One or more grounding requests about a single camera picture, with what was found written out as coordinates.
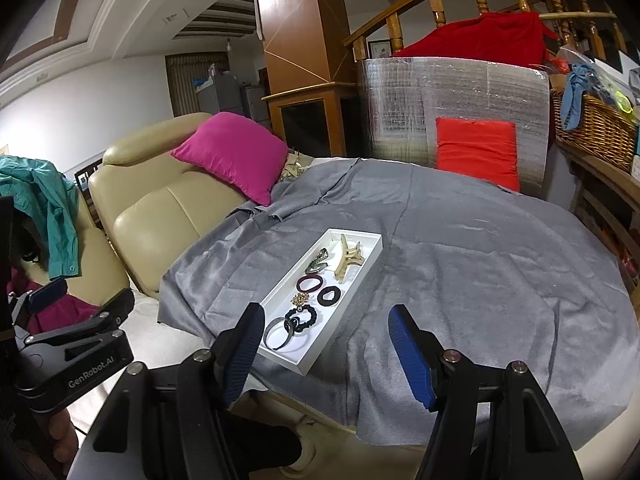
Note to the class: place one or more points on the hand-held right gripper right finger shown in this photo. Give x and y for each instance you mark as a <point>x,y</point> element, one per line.
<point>412,365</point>

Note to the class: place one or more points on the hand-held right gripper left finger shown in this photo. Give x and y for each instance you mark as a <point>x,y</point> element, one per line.
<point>240,360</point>

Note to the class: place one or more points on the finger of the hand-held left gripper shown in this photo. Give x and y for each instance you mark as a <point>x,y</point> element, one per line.
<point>117,305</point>
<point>47,295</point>

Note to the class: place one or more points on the silver bangle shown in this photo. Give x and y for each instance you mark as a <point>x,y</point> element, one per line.
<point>286,331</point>

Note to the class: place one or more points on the white rectangular tray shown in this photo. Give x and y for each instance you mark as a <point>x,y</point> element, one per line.
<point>307,347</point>

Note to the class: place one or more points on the black scrunchie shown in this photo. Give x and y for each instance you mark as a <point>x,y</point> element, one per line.
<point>310,316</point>

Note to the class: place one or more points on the patterned metal hair clip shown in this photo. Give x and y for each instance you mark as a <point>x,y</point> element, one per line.
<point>316,262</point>

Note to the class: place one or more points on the person's left hand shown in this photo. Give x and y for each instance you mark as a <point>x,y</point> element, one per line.
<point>62,435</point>

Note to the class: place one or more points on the magenta cloth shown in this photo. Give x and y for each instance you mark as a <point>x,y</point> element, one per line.
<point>70,310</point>

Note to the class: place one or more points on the teal shirt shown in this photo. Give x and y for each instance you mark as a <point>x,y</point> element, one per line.
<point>55,210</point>

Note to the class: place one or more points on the beige leather sofa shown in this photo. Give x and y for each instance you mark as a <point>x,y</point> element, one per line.
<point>150,220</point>

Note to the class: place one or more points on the person's black socked foot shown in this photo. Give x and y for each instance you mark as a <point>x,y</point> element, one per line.
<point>270,450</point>

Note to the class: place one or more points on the white slipper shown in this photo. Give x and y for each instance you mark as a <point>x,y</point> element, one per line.
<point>305,455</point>

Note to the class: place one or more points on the dark wooden chair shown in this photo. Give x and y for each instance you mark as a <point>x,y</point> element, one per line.
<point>85,180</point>

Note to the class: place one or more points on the grey blanket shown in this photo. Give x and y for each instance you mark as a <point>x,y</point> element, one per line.
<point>475,260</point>

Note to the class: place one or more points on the beige hair claw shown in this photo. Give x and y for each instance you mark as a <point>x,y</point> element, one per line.
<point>345,260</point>

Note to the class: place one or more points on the magenta cushion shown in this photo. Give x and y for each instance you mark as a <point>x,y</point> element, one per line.
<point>235,155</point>

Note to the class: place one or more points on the small red cushion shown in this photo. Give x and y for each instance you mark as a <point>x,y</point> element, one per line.
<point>475,155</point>

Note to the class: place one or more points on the brown slatted partition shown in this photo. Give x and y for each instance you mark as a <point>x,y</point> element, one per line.
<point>180,85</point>

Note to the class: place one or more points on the grey refrigerator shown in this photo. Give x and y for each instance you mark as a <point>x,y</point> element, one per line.
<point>220,95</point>

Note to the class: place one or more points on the small grey cabinet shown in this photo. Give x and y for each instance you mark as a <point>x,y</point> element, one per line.
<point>255,102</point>

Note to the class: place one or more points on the wooden shelf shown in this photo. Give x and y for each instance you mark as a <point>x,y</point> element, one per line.
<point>600,195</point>

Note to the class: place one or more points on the silver foil panel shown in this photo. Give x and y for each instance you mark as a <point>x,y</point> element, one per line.
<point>400,110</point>

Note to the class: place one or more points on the wicker basket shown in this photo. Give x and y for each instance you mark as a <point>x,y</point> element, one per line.
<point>595,130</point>

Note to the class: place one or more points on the blue cloth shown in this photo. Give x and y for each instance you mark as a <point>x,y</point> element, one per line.
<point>572,100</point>

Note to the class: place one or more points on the large red cushion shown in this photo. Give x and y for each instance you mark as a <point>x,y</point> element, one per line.
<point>475,40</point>

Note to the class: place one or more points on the wooden pillar cabinet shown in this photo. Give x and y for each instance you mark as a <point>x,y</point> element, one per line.
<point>295,20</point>

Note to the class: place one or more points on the yellow green plastic item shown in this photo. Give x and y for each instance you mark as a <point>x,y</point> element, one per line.
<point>622,100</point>

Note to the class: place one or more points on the wooden stair railing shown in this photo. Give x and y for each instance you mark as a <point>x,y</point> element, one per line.
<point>400,22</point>

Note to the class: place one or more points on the small picture frame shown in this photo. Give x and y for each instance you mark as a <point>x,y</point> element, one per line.
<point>379,49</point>

